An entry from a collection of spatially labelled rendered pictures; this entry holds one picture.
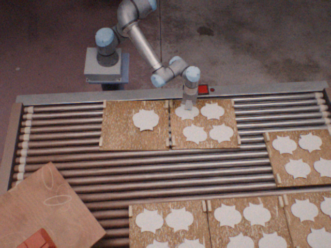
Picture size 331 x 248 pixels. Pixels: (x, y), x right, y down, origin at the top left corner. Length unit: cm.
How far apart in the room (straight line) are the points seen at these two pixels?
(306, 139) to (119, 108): 116
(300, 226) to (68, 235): 119
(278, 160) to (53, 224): 128
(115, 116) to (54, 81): 157
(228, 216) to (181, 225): 25
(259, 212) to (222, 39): 241
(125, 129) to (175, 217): 61
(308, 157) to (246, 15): 246
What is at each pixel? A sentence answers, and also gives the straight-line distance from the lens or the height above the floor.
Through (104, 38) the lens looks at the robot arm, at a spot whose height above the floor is 118.
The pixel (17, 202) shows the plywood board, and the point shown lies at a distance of 186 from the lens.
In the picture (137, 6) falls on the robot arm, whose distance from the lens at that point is 182.
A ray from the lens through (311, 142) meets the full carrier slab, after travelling 217.
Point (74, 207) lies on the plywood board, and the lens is 176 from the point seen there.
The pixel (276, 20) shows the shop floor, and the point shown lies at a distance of 427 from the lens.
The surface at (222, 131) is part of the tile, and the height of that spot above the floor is 94.
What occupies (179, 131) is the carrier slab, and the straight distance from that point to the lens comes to 201.
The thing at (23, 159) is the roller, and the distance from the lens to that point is 208.
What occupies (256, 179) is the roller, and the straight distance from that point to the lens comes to 198.
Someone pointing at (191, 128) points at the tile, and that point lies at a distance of 202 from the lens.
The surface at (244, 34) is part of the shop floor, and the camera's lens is 398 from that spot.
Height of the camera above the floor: 269
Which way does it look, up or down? 60 degrees down
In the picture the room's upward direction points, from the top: 3 degrees clockwise
